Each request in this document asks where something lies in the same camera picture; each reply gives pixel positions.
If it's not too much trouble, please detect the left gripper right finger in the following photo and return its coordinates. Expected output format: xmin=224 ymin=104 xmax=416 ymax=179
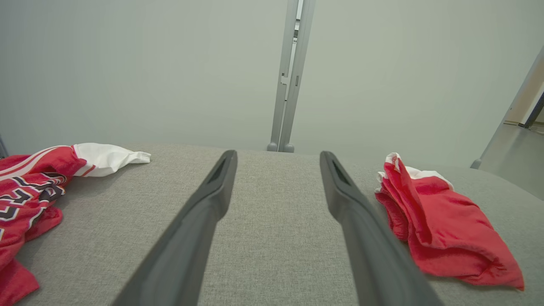
xmin=320 ymin=151 xmax=445 ymax=306

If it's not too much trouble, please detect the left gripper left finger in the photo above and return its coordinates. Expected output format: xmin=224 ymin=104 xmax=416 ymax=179
xmin=111 ymin=150 xmax=238 ymax=306

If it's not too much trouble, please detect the red garment white hem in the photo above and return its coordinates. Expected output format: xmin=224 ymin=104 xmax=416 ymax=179
xmin=375 ymin=152 xmax=525 ymax=292

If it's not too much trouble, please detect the red white lettered jersey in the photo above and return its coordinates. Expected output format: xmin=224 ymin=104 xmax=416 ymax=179
xmin=0 ymin=143 xmax=151 ymax=306

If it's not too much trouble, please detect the grey fabric sofa cushion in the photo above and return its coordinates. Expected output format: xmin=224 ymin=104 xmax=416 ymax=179
xmin=13 ymin=144 xmax=544 ymax=306

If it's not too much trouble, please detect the grey partition post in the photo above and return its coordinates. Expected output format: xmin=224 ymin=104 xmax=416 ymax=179
xmin=267 ymin=0 xmax=300 ymax=152
xmin=278 ymin=0 xmax=317 ymax=153

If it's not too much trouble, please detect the grey slanted frame post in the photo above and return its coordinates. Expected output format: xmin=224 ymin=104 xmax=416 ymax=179
xmin=470 ymin=46 xmax=544 ymax=170

